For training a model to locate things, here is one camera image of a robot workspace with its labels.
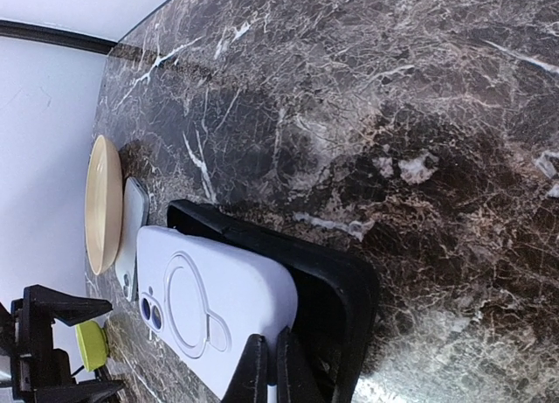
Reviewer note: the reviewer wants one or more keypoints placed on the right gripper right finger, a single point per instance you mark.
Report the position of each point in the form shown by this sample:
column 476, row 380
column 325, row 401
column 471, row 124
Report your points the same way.
column 295, row 380

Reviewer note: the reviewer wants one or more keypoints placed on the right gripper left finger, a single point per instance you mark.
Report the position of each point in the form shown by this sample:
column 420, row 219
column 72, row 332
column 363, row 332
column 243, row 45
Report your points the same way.
column 249, row 381

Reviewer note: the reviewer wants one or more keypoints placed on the lavender phone case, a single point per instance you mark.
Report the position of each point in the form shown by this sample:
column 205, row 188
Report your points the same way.
column 204, row 298

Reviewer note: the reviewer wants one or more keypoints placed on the silver white phone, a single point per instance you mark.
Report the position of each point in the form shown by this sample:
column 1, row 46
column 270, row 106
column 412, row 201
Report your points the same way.
column 135, row 215

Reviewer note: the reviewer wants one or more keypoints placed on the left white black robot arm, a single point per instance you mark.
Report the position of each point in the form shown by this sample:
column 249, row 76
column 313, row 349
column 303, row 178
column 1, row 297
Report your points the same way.
column 40, row 372

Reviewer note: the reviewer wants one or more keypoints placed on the lime green bowl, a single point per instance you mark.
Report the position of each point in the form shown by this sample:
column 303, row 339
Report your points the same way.
column 93, row 345

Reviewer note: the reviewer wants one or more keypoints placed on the tan wooden round plate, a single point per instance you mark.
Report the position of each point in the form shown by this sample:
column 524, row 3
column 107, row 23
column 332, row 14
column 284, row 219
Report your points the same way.
column 103, row 205

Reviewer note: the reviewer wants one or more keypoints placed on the left black corner post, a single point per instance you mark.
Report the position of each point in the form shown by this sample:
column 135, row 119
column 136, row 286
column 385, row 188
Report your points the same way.
column 51, row 36

